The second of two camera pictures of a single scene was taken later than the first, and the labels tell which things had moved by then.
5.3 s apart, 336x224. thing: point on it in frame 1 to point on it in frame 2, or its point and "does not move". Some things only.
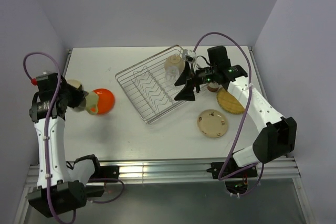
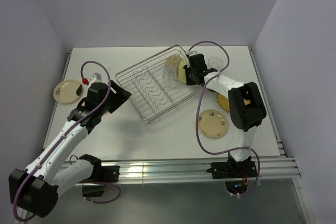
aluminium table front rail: (144, 171) does not move
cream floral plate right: (212, 123) does not move
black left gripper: (79, 94) to (119, 97)
